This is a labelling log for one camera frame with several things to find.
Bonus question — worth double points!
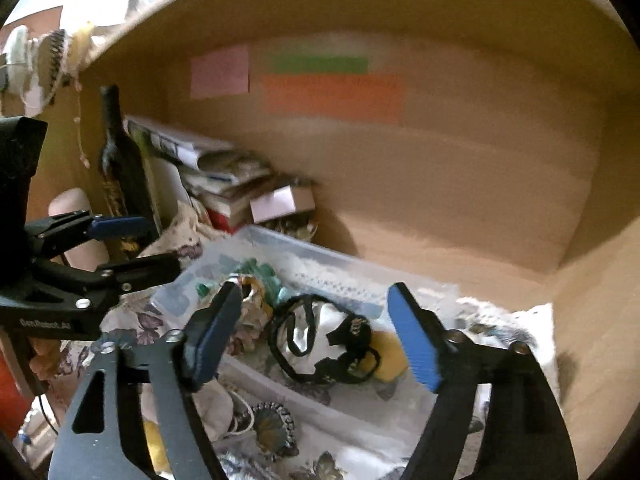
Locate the floral printed cloth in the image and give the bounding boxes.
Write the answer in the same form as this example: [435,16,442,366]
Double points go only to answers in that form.
[20,200,501,480]

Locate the beige roll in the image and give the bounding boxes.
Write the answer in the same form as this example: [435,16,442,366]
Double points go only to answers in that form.
[48,187,112,272]

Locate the pink paper note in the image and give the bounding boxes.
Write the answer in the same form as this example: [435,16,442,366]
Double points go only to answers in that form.
[189,44,250,100]

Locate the small cardboard box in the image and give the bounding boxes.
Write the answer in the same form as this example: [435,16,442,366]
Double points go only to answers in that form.
[249,182,319,224]

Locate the dark wine bottle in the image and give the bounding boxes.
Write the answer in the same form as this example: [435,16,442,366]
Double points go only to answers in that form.
[97,85,162,257]

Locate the green and gold accessories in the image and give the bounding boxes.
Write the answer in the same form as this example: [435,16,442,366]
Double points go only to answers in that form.
[195,257,290,307]

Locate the ornate metal brooch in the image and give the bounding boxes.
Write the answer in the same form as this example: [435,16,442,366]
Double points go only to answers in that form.
[247,402,299,459]

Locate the patterned fabric pouch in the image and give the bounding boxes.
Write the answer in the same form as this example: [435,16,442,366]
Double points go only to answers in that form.
[226,274,275,357]

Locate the black elastic headband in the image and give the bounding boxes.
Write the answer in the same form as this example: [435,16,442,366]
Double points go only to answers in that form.
[266,293,384,387]

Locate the green paper strip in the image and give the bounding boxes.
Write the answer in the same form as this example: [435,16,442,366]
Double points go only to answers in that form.
[269,54,370,75]

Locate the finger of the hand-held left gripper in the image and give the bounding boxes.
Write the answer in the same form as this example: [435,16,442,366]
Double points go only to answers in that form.
[25,211,159,261]
[30,253,182,311]

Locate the stack of magazines and books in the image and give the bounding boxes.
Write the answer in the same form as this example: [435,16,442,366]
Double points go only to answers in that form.
[122,114,282,235]

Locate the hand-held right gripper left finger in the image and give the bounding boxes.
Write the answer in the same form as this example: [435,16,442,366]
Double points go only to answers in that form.
[47,280,246,480]

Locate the white lace cloth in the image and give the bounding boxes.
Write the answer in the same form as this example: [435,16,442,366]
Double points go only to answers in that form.
[450,297,562,413]

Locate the white plush toy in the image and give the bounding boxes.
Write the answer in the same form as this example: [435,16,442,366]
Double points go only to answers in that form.
[2,25,33,68]

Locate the white fabric piece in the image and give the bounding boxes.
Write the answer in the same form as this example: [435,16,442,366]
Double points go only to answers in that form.
[289,304,353,357]

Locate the yellow soft toy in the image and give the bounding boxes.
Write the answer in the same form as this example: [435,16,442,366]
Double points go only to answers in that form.
[369,332,412,384]

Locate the red cloth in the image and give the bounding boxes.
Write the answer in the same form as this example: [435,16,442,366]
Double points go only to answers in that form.
[0,355,32,428]

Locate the wooden cabinet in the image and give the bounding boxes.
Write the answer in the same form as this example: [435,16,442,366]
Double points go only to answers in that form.
[25,0,640,480]

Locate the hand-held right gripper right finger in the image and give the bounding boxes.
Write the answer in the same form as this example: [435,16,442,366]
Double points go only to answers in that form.
[387,282,581,480]

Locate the clear plastic storage box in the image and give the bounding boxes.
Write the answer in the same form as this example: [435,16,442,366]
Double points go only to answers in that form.
[150,225,462,443]

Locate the orange paper sheet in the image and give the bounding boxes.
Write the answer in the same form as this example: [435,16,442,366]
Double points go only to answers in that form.
[262,74,405,124]

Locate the striped knitted item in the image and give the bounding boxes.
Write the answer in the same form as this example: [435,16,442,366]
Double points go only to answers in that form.
[36,29,69,105]

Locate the hanging bead string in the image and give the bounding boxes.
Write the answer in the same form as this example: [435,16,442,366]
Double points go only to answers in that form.
[74,74,93,170]

